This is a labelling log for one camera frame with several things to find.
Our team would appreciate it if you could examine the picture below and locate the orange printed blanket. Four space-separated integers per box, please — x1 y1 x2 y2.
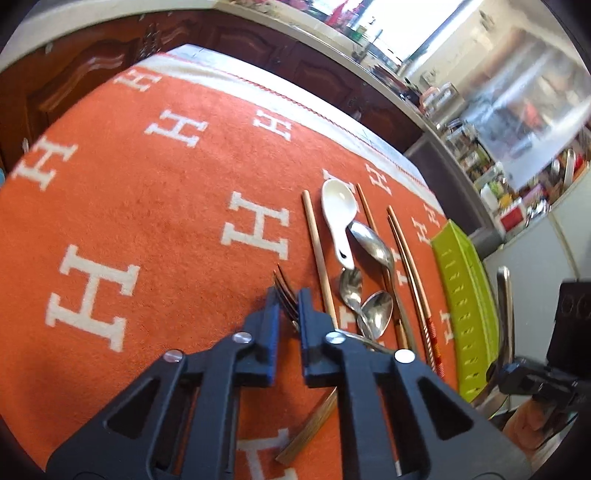
0 44 462 480

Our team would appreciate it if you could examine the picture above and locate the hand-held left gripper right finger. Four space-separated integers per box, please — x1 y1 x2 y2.
297 287 533 480

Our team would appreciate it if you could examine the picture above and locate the silver cabinet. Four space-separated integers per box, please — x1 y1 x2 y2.
404 136 504 259

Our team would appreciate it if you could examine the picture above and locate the green plastic utensil tray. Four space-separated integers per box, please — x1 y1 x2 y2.
431 220 503 401

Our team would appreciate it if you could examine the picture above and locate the person's right hand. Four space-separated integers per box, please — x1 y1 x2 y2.
502 398 573 455

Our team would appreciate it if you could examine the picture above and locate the large steel spoon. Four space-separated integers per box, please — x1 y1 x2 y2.
348 220 411 352

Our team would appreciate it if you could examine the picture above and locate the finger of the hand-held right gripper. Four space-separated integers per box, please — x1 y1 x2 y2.
486 359 579 407

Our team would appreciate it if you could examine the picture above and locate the white ceramic spoon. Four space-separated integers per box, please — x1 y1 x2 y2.
321 179 358 271

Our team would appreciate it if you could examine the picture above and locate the red-banded light wooden chopstick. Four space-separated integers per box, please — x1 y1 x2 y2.
355 183 411 350
301 190 339 329

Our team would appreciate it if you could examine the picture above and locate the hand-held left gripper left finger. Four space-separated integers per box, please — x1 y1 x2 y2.
46 287 282 480

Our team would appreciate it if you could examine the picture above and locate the small steel spoon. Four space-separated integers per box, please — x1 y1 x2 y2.
338 267 370 333
339 290 395 355

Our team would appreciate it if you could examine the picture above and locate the clear plastic sheet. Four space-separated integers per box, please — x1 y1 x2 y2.
462 28 591 185

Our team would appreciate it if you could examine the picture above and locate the dark wooden kitchen cabinet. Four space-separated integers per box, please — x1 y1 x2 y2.
0 9 423 171

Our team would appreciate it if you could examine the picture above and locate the red-tipped chopsticks pair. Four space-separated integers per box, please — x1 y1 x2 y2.
386 205 446 379

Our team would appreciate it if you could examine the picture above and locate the red container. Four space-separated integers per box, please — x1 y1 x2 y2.
499 205 527 232

